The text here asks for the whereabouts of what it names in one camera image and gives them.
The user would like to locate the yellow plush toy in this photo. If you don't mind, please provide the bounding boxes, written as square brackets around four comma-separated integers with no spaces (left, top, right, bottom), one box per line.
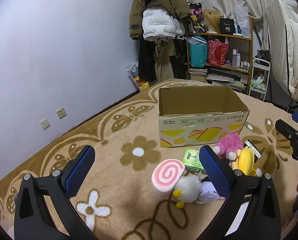
[231,147,262,177]

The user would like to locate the white chick plush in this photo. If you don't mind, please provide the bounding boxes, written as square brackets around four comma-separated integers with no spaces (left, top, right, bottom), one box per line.
[173,174,201,209]

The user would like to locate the pink plush toy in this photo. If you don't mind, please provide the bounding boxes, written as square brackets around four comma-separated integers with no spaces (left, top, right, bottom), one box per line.
[212,134,244,161]

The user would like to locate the green tissue pack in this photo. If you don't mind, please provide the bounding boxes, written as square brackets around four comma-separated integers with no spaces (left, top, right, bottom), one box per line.
[181,148,206,174]

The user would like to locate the pink swirl roll plush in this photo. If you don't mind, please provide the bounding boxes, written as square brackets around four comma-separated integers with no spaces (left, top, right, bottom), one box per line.
[151,159,185,197]

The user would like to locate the black face wash tube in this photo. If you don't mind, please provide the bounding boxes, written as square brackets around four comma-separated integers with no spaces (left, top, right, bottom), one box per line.
[244,139,262,159]

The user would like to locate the lavender plush cushion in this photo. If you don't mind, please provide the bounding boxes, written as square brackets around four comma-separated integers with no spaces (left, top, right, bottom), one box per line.
[195,181,225,204]

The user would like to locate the white rolling cart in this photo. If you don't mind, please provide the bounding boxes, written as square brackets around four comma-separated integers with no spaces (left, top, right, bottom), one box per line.
[249,57,271,101]

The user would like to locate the beige floral carpet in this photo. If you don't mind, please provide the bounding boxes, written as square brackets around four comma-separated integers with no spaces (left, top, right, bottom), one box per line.
[0,79,298,239]

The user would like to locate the cream folded mattress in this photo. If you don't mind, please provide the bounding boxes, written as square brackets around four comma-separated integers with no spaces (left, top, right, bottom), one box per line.
[265,0,298,101]

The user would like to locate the wooden shelf unit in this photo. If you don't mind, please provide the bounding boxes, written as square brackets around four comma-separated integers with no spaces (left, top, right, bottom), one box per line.
[185,17,255,95]

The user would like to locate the red patterned bag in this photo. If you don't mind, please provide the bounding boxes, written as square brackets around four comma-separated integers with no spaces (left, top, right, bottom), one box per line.
[208,40,230,67]

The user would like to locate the open cardboard box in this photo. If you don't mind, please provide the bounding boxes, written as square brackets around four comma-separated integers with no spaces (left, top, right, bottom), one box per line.
[158,85,249,147]

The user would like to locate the stack of books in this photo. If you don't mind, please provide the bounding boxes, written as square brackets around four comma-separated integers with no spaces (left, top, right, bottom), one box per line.
[189,68,208,82]

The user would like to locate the black box marked 40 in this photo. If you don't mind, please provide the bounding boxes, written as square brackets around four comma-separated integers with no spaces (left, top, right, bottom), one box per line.
[220,18,236,35]

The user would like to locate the teal tote bag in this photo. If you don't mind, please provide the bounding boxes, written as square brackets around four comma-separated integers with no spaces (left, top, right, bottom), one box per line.
[187,36,208,68]

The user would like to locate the blonde wig head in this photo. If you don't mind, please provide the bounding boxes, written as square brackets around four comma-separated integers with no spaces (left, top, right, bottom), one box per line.
[202,10,222,34]

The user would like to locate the beige hanging trousers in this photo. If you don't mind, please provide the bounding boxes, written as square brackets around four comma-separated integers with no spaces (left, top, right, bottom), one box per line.
[154,40,175,83]

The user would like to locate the black hanging garment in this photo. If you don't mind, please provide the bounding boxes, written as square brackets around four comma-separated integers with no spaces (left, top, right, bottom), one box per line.
[138,37,156,82]

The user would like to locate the plastic bag of toys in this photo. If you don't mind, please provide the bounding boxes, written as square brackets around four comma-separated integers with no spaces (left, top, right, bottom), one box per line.
[125,62,149,92]

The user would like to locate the lower wall socket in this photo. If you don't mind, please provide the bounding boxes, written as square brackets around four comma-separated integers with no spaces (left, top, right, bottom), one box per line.
[39,118,50,130]

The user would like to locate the wall socket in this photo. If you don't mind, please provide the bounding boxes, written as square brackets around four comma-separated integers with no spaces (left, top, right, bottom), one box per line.
[39,118,50,130]
[56,107,67,119]

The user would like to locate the upper wall socket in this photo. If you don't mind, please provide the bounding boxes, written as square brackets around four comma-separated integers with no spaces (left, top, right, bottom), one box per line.
[56,107,67,119]

